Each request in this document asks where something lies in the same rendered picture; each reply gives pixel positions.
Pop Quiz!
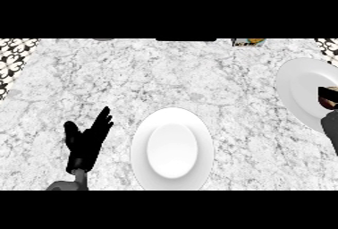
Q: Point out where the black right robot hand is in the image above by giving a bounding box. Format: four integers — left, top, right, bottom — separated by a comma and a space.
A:
318, 108, 338, 157

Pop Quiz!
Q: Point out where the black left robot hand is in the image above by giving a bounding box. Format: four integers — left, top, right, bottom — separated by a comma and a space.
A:
63, 106, 115, 175

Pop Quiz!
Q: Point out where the chocolate cupcake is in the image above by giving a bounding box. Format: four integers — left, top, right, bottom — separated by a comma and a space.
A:
317, 86, 338, 111

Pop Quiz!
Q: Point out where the white oval plate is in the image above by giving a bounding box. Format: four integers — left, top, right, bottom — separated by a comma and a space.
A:
129, 106, 215, 191
274, 57, 338, 134

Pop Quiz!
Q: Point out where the colourful printed box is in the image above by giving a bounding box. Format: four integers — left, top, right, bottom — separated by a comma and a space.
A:
231, 38, 267, 47

